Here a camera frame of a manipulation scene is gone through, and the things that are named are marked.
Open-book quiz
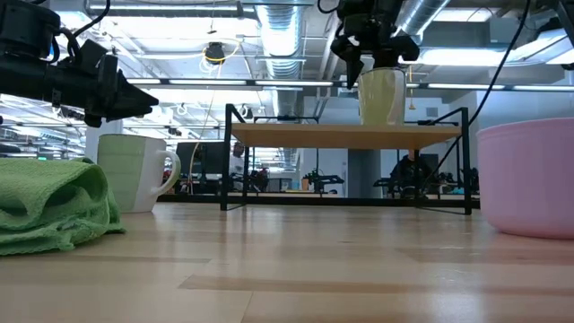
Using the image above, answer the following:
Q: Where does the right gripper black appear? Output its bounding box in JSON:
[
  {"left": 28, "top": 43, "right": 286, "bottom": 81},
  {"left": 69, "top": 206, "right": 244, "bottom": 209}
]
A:
[{"left": 330, "top": 0, "right": 421, "bottom": 90}]

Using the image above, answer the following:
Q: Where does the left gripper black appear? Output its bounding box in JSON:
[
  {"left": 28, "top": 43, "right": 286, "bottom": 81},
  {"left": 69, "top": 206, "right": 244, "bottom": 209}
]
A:
[{"left": 85, "top": 53, "right": 159, "bottom": 128}]

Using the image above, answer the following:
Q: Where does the tall olive green mug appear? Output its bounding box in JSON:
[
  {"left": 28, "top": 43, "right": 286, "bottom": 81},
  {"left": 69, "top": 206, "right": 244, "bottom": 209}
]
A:
[{"left": 357, "top": 66, "right": 408, "bottom": 127}]

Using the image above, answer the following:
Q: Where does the green and white mug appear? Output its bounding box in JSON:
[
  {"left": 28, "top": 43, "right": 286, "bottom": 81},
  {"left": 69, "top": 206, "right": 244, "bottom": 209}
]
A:
[{"left": 96, "top": 133, "right": 182, "bottom": 214}]

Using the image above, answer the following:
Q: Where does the pink plastic cup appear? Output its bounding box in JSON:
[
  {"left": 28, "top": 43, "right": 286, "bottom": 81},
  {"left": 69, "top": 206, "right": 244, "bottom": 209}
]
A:
[{"left": 475, "top": 118, "right": 574, "bottom": 240}]

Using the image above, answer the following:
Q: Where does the white pillar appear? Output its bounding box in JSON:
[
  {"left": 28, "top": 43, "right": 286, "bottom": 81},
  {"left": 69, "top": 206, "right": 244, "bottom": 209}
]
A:
[{"left": 84, "top": 118, "right": 125, "bottom": 163}]

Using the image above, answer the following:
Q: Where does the ceiling light strip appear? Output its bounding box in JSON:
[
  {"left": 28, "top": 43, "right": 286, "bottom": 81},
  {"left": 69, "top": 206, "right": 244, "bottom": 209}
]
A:
[
  {"left": 405, "top": 83, "right": 574, "bottom": 92},
  {"left": 125, "top": 78, "right": 264, "bottom": 87}
]

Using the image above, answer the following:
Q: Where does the black computer monitor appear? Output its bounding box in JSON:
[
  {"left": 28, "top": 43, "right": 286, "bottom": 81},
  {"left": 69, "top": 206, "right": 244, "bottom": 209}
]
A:
[{"left": 176, "top": 141, "right": 228, "bottom": 176}]

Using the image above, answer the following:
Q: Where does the round black ceiling device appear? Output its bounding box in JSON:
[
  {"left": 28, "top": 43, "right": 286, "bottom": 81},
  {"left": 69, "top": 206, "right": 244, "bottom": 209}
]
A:
[{"left": 204, "top": 41, "right": 227, "bottom": 66}]

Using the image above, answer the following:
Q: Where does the grey column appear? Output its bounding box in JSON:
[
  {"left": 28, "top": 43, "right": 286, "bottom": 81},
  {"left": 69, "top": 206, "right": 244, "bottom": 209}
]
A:
[{"left": 347, "top": 149, "right": 383, "bottom": 199}]

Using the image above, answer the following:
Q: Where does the seated person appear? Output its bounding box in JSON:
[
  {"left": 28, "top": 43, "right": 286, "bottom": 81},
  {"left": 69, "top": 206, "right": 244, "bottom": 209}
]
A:
[{"left": 388, "top": 150, "right": 434, "bottom": 198}]

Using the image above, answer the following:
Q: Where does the green microfiber cloth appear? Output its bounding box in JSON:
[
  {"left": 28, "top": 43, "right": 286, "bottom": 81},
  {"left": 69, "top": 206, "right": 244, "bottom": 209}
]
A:
[{"left": 0, "top": 156, "right": 127, "bottom": 257}]

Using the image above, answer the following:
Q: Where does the yellow hanging cord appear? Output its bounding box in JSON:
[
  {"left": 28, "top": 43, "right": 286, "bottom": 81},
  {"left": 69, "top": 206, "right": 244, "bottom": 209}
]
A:
[{"left": 406, "top": 65, "right": 416, "bottom": 111}]

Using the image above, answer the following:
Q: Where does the smooth silver ventilation duct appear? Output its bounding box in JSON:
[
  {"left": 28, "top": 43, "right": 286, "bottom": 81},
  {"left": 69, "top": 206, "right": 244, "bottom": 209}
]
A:
[{"left": 394, "top": 0, "right": 452, "bottom": 37}]

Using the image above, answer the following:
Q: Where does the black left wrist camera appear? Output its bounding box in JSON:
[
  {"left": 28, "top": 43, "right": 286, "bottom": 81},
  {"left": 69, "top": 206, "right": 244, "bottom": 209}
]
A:
[{"left": 74, "top": 38, "right": 111, "bottom": 68}]

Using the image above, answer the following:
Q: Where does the wooden shelf with black frame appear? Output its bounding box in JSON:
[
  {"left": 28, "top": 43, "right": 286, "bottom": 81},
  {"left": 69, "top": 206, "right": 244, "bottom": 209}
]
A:
[{"left": 218, "top": 103, "right": 473, "bottom": 215}]

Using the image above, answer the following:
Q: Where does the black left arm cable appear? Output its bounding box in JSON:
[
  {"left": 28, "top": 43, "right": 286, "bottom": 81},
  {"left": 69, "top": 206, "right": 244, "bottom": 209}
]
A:
[{"left": 53, "top": 0, "right": 112, "bottom": 62}]

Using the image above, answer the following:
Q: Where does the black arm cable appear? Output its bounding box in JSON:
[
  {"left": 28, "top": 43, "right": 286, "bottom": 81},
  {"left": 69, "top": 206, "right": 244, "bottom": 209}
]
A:
[
  {"left": 53, "top": 0, "right": 112, "bottom": 62},
  {"left": 419, "top": 0, "right": 533, "bottom": 192}
]

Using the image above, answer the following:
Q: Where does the ribbed silver ventilation duct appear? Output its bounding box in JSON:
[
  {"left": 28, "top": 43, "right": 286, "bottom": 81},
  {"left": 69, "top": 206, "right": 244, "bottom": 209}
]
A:
[{"left": 255, "top": 4, "right": 306, "bottom": 118}]

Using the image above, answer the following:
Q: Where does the black table edge frame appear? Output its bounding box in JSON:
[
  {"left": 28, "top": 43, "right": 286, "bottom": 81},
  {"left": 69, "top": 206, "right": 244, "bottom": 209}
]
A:
[{"left": 156, "top": 192, "right": 481, "bottom": 208}]

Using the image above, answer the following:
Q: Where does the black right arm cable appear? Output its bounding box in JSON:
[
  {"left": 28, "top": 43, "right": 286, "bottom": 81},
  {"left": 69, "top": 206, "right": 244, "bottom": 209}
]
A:
[{"left": 419, "top": 0, "right": 533, "bottom": 192}]

